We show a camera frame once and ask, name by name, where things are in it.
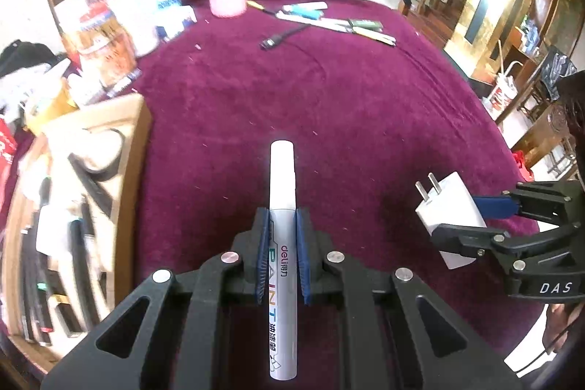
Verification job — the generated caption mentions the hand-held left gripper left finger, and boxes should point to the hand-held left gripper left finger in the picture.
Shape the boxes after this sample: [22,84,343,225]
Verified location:
[41,207,271,390]

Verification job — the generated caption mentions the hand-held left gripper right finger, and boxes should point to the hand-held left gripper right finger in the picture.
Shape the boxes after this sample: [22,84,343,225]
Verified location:
[295,207,522,390]

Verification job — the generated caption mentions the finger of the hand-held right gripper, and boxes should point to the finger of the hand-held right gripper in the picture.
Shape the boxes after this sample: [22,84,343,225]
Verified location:
[472,179,585,229]
[431,224,585,280]

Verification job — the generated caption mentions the white paint marker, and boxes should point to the white paint marker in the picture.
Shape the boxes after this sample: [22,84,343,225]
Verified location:
[267,140,301,382]

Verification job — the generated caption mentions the cardboard box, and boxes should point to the cardboard box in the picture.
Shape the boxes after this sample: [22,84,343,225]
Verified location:
[0,92,152,355]

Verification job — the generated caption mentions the black tape roll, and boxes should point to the black tape roll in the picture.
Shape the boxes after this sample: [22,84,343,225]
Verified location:
[68,129,127,185]

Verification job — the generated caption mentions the black stick pink ends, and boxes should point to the black stick pink ends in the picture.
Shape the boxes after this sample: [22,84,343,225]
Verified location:
[68,152,115,218]

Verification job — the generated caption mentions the black stick green ends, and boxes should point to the black stick green ends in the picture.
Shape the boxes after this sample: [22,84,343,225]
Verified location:
[18,180,49,291]

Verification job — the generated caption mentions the person's right hand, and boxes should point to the person's right hand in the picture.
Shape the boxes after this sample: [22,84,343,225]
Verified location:
[544,303,583,354]

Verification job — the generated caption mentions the white red paper cup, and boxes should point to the white red paper cup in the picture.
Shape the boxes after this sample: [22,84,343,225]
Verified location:
[491,72,517,110]

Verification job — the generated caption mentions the yellow white pencil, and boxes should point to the yellow white pencil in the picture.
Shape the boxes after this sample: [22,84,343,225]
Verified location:
[354,27,398,48]

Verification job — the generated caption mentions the blue pen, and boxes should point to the blue pen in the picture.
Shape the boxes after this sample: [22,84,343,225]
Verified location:
[102,69,143,94]

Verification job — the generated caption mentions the long white pen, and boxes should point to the long white pen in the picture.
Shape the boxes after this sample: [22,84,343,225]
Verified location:
[275,11,353,30]

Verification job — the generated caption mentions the blue lighter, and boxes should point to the blue lighter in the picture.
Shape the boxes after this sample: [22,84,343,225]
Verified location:
[282,1,328,19]

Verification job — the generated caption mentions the small white blue box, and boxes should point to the small white blue box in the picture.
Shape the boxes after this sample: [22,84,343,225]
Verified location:
[155,5,197,39]

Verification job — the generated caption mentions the yellow tape roll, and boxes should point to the yellow tape roll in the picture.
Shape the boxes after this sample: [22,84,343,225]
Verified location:
[24,83,79,130]

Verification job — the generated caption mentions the clear jar red lid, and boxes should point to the clear jar red lid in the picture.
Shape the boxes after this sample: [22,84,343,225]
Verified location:
[59,0,138,85]

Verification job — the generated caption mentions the red plastic bag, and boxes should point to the red plastic bag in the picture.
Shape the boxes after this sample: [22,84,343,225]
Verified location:
[0,118,17,172]

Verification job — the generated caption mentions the black bag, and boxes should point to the black bag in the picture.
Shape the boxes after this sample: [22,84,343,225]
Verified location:
[0,42,56,76]

